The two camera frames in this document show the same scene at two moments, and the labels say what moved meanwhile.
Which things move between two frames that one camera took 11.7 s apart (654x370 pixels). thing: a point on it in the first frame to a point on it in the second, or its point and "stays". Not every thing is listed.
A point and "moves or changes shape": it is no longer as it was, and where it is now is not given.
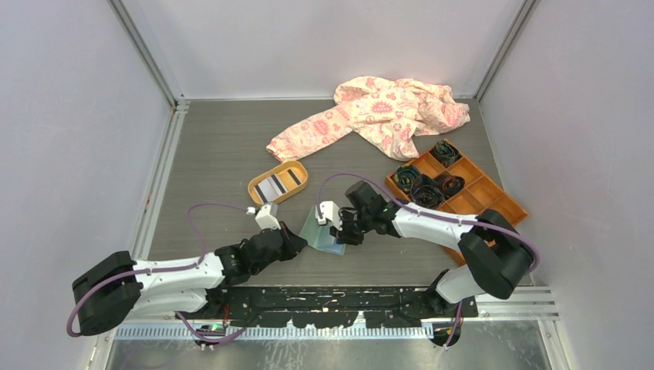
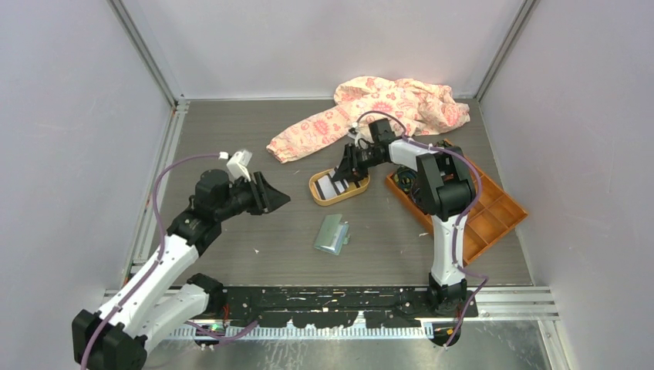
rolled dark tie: x=404 y=176 stays
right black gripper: x=344 y=235 to x=358 y=173
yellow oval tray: x=278 y=183 to x=324 y=191
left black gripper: x=293 y=243 to x=265 y=198
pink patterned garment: x=388 y=113 stays
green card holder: x=318 y=236 moves or changes shape
